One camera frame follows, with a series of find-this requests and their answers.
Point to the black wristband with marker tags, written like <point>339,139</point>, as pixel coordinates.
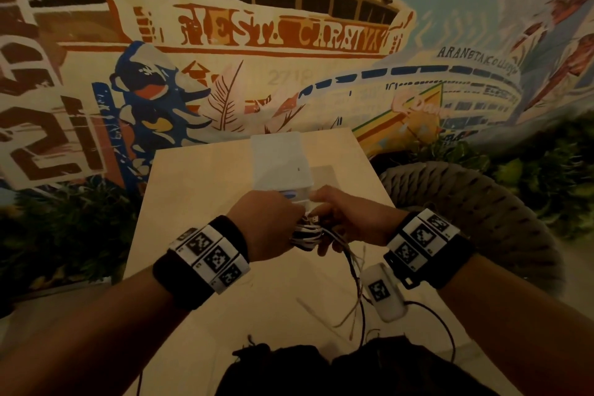
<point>204,259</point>
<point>427,245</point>

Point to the person's left fingers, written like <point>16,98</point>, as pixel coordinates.
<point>297,214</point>

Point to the person's right thumb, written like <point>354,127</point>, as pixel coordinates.
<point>326,194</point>

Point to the white dangling marker device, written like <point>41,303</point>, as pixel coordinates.
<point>383,291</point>

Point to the white plastic box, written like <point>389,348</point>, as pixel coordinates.
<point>281,161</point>

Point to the person's right hand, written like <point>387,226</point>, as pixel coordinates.
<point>359,219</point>

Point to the person's black clothing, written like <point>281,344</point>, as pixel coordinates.
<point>352,370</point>

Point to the person's left forearm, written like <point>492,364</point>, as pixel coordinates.
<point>88,344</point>

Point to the person's right forearm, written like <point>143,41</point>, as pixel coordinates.
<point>524,330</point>

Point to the green leafy plants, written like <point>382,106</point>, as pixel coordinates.
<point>65,238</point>
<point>543,177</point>

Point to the person's left hand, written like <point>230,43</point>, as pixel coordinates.
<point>264,226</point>

